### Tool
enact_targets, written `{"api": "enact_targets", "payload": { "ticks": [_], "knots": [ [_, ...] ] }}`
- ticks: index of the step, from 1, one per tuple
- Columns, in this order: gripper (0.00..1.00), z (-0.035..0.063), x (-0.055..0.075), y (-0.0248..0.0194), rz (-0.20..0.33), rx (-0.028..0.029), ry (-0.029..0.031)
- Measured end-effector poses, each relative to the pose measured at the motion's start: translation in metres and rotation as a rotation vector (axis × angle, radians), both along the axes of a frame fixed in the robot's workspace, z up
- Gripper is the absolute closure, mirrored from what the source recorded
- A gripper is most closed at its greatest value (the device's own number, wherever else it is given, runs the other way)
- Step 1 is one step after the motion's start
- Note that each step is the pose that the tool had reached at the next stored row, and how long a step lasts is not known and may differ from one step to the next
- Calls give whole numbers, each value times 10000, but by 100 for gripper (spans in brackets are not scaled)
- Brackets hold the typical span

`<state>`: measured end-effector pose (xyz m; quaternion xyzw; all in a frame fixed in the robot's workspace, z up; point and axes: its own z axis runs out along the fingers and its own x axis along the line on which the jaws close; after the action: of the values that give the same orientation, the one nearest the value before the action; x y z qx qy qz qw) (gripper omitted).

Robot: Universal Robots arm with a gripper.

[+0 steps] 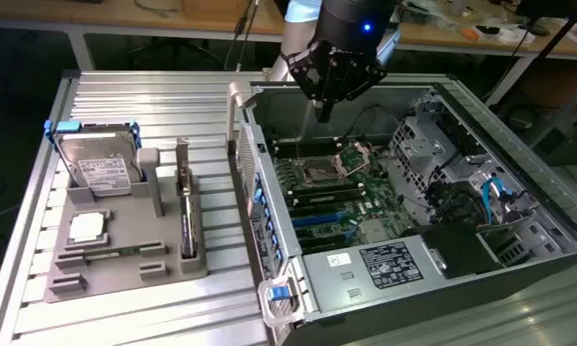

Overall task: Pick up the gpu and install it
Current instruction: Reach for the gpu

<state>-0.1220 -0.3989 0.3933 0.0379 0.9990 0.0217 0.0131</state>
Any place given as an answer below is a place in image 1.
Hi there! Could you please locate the black looped wire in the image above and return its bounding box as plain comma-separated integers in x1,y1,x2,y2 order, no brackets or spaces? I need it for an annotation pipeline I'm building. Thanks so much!
353,103,401,141

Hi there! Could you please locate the blue expansion slot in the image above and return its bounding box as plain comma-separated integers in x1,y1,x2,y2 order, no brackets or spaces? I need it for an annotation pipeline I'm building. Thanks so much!
291,212,346,228

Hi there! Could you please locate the green motherboard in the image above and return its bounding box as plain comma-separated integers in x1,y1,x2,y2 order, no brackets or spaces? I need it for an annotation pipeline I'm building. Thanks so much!
267,138,431,253

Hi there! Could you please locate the grey parts rack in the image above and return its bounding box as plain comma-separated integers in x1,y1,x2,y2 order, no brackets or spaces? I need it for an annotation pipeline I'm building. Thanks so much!
42,146,209,304

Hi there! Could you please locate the graphics card with metal bracket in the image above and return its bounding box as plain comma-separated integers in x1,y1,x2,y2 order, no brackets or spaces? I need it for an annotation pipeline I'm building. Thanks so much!
174,138,198,261

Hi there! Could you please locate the hard disk with blue carrier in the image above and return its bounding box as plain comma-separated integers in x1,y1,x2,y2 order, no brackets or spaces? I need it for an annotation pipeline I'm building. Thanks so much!
42,117,149,198

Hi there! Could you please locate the perforated metal disk bay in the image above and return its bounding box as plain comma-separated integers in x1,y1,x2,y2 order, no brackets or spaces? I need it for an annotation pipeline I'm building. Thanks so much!
476,216,542,270

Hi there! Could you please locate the silver chipset heatsink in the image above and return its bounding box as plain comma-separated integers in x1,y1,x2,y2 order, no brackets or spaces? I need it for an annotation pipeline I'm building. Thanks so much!
358,220,391,243

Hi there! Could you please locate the black equipment box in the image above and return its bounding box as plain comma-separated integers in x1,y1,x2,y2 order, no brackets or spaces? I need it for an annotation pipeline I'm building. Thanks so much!
533,117,577,167

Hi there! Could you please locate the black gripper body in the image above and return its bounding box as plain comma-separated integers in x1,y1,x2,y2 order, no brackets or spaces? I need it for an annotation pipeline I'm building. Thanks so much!
313,0,401,69

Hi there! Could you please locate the silver CPU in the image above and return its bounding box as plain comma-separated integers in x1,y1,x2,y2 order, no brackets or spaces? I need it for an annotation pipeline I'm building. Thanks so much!
67,212,109,243

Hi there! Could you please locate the grey power supply unit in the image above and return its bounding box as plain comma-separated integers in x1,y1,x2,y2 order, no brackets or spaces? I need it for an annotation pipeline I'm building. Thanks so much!
299,236,447,315

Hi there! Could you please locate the open black PC case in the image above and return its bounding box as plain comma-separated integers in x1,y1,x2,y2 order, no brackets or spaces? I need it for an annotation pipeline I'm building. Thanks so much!
225,81,577,346

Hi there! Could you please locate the black fan shroud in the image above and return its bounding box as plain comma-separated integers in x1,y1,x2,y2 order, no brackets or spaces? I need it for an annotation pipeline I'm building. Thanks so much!
406,223,506,281

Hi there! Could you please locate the light blue SATA wire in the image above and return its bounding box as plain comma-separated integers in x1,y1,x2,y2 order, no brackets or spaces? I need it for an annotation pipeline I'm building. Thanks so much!
478,179,497,226
492,172,510,205

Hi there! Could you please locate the CPU socket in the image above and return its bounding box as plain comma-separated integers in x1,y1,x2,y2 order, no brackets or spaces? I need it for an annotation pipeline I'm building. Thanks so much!
298,156,341,185

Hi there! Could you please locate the metal socket cover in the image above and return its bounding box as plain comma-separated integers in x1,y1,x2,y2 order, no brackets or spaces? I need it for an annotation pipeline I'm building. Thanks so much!
333,141,382,177

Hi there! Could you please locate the metal drive cage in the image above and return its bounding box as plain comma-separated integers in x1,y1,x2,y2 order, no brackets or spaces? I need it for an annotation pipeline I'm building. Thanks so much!
387,114,470,221

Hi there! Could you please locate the green RAM stick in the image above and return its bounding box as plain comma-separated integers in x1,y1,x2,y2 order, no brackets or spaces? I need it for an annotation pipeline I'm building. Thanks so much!
81,246,143,259

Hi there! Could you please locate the black RAM stick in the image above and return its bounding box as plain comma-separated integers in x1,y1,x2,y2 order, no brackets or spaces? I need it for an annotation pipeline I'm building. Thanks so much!
291,189,365,207

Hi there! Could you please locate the wooden desk with white frame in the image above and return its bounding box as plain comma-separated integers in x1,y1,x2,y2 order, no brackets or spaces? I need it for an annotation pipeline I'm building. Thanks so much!
0,0,577,106

